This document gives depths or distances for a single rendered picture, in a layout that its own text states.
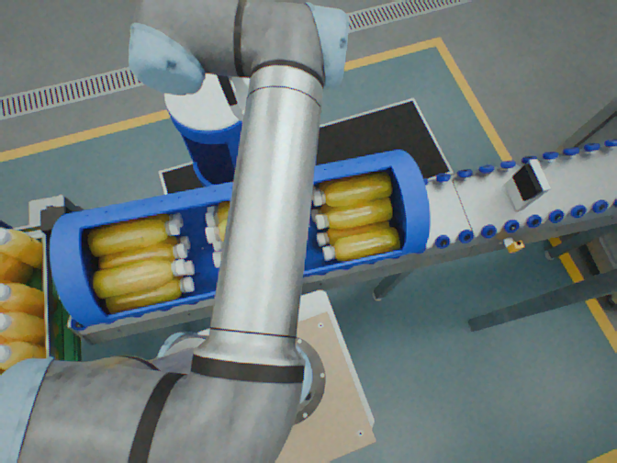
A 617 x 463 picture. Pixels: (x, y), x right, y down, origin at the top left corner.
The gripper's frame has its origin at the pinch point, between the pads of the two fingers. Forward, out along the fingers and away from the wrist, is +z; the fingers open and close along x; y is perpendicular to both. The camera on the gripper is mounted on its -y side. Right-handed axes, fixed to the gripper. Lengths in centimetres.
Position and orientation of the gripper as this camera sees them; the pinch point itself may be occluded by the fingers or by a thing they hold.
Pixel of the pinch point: (227, 84)
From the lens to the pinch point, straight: 80.0
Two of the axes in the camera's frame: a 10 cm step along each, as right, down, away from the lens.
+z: 0.2, 1.3, 9.9
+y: 9.5, -3.2, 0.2
